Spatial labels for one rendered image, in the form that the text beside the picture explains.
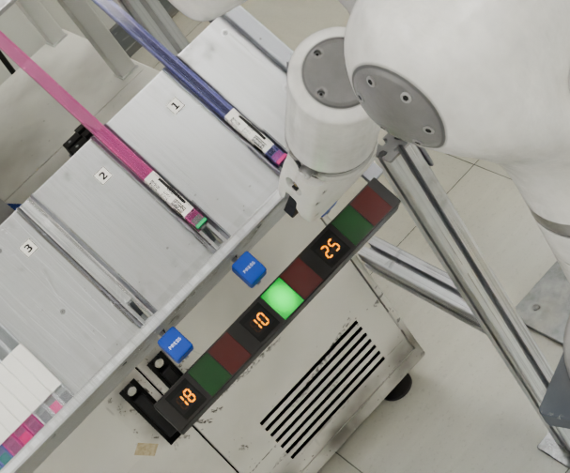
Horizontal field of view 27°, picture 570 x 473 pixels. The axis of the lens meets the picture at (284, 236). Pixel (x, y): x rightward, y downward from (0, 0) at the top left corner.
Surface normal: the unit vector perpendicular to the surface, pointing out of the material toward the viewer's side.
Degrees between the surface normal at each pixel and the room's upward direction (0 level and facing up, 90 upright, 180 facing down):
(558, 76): 98
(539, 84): 90
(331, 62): 41
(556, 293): 0
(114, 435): 90
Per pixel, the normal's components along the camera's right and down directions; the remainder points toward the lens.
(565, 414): -0.48, -0.64
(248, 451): 0.55, 0.31
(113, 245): 0.02, -0.25
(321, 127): -0.34, 0.91
